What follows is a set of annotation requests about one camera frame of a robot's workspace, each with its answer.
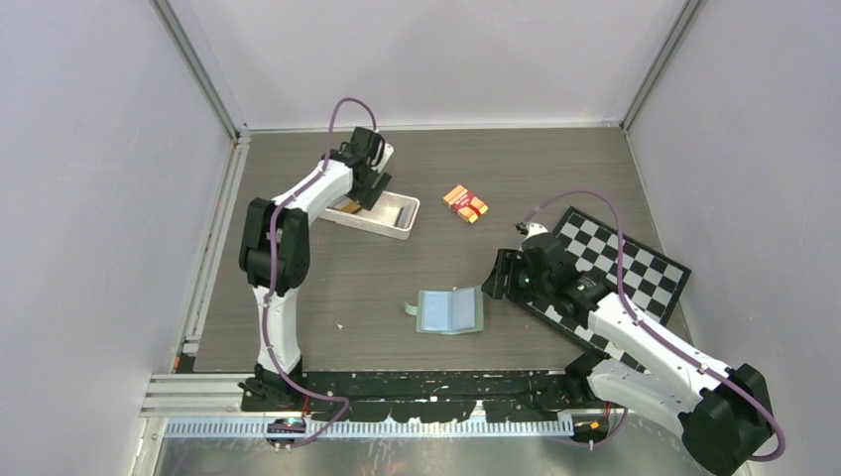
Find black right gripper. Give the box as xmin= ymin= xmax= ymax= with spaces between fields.
xmin=481 ymin=248 xmax=553 ymax=303

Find white rectangular plastic tray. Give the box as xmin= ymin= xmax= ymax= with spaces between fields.
xmin=319 ymin=191 xmax=421 ymax=240

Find mint green card holder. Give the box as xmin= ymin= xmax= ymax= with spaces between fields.
xmin=404 ymin=287 xmax=484 ymax=335

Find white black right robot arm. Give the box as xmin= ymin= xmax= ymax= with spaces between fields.
xmin=481 ymin=223 xmax=785 ymax=475

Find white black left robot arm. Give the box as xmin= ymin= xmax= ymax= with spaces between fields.
xmin=238 ymin=127 xmax=393 ymax=411

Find gold card in tray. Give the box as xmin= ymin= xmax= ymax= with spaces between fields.
xmin=337 ymin=201 xmax=363 ymax=214

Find grey credit card stack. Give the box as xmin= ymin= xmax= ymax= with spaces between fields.
xmin=394 ymin=202 xmax=417 ymax=229

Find red orange small box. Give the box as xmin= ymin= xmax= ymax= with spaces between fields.
xmin=442 ymin=184 xmax=489 ymax=224

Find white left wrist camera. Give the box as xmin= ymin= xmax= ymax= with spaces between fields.
xmin=371 ymin=140 xmax=394 ymax=174

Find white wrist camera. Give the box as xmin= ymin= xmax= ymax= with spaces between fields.
xmin=515 ymin=221 xmax=548 ymax=241
xmin=371 ymin=140 xmax=394 ymax=174

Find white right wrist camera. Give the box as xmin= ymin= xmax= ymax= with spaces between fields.
xmin=515 ymin=221 xmax=548 ymax=241

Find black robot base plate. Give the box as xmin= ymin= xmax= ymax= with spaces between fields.
xmin=238 ymin=370 xmax=613 ymax=423

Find aluminium frame rail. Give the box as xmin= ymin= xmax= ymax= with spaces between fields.
xmin=139 ymin=367 xmax=737 ymax=441

